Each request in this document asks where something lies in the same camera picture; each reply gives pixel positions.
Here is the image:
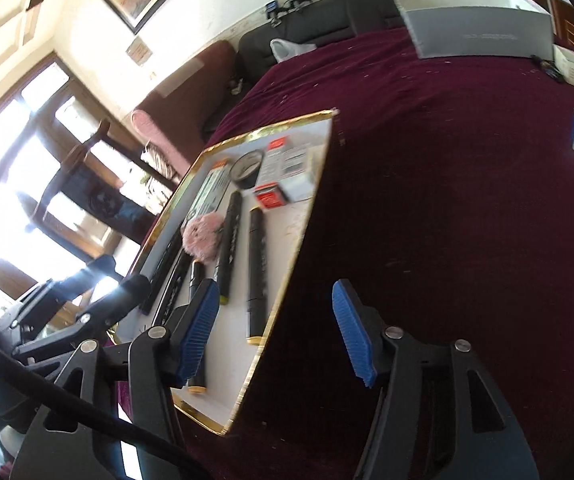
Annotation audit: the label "black braided cable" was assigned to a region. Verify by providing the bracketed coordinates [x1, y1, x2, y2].
[0, 325, 213, 480]

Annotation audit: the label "small black lighter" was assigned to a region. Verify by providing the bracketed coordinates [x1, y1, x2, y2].
[531, 54, 566, 83]

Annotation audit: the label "maroon blanket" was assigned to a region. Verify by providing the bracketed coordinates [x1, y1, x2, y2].
[117, 25, 574, 480]

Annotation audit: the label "small wall notice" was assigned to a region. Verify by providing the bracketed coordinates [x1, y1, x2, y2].
[126, 37, 154, 67]

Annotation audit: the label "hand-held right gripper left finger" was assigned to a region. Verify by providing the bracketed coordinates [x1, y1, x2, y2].
[12, 277, 220, 480]

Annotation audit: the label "pink fluffy pompom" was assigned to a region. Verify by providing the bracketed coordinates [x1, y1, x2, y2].
[181, 212, 225, 261]

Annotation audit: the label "black padded headboard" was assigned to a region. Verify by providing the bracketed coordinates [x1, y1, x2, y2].
[202, 0, 418, 143]

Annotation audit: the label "wooden chair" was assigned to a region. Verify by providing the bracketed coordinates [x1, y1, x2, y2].
[17, 117, 178, 241]

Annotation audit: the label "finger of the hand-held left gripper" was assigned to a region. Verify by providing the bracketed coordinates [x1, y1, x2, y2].
[76, 272, 152, 331]
[11, 324, 98, 361]

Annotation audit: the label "grey shoe box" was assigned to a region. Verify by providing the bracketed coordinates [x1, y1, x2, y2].
[391, 0, 555, 61]

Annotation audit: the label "brown cushion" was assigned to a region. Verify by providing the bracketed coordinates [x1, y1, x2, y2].
[132, 40, 238, 181]

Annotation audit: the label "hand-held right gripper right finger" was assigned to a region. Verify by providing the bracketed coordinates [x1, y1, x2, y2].
[332, 279, 540, 480]

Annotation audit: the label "grey marker with olive caps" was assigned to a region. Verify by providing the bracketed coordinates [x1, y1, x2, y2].
[215, 190, 244, 306]

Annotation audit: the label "small red box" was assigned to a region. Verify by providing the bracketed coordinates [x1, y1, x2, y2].
[253, 184, 289, 213]

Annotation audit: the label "black power adapters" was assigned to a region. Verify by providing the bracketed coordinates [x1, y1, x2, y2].
[265, 0, 314, 26]

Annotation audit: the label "black tape roll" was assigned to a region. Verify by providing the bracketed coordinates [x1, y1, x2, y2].
[229, 150, 266, 193]

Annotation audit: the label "black marker with orange cap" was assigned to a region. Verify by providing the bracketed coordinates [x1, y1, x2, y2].
[186, 259, 209, 395]

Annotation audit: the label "gold rimmed white tray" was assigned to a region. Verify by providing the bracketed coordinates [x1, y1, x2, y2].
[109, 108, 340, 436]

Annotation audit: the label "black marker with yellow caps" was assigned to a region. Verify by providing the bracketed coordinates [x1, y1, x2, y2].
[245, 205, 269, 347]

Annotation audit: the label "red and white carton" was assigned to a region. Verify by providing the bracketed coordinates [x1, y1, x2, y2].
[256, 135, 325, 203]

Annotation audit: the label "white plastic bag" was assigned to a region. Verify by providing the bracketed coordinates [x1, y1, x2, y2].
[270, 38, 318, 64]

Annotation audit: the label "green white tube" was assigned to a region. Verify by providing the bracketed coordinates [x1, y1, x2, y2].
[187, 158, 232, 233]

